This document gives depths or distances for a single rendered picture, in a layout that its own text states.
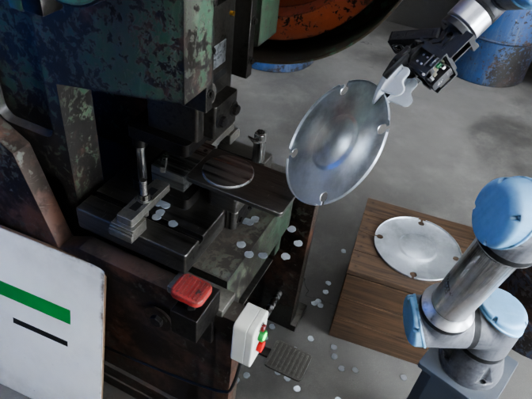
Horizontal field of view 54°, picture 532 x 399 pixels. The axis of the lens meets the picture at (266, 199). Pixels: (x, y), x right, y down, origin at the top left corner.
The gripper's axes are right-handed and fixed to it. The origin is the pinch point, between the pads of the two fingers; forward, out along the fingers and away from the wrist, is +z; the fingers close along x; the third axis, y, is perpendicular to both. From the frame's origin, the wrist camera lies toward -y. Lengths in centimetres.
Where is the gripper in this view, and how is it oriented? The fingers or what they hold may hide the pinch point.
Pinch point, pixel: (376, 98)
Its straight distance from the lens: 110.2
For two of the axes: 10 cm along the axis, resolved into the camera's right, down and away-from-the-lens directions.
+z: -7.0, 6.9, 1.8
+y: 4.4, 6.2, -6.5
